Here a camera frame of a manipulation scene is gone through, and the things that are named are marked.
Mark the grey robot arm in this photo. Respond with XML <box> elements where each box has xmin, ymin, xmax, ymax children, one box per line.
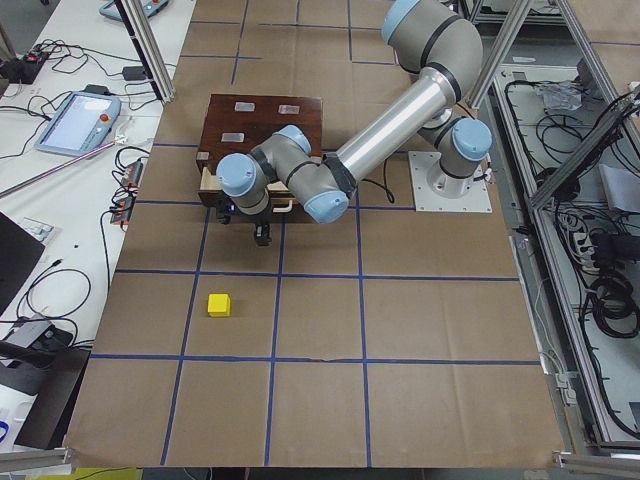
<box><xmin>215</xmin><ymin>1</ymin><xmax>492</xmax><ymax>246</ymax></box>

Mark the aluminium frame post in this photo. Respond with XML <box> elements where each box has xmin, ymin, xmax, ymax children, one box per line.
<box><xmin>115</xmin><ymin>0</ymin><xmax>176</xmax><ymax>104</ymax></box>

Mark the dark wooden drawer cabinet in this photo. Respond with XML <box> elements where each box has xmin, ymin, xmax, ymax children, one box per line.
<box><xmin>196</xmin><ymin>94</ymin><xmax>322</xmax><ymax>224</ymax></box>

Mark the black laptop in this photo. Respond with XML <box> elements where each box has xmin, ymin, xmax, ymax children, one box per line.
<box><xmin>0</xmin><ymin>213</ymin><xmax>45</xmax><ymax>313</ymax></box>

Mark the yellow wooden block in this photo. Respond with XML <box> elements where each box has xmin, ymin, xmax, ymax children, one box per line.
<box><xmin>207</xmin><ymin>293</ymin><xmax>232</xmax><ymax>318</ymax></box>

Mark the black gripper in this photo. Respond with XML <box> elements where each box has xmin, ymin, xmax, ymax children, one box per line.
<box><xmin>214</xmin><ymin>197</ymin><xmax>272</xmax><ymax>246</ymax></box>

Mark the teach pendant with screen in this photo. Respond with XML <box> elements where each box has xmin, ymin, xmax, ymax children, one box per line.
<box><xmin>35</xmin><ymin>91</ymin><xmax>121</xmax><ymax>156</ymax></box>

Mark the light wooden drawer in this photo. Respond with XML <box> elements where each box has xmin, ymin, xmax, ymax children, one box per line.
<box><xmin>198</xmin><ymin>167</ymin><xmax>299</xmax><ymax>213</ymax></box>

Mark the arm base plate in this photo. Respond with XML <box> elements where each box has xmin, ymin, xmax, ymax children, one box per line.
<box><xmin>408</xmin><ymin>151</ymin><xmax>492</xmax><ymax>214</ymax></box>

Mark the black power adapter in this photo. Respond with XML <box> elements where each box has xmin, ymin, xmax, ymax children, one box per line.
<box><xmin>121</xmin><ymin>66</ymin><xmax>147</xmax><ymax>81</ymax></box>

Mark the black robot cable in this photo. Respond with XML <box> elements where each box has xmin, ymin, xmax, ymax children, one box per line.
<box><xmin>357</xmin><ymin>159</ymin><xmax>399</xmax><ymax>204</ymax></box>

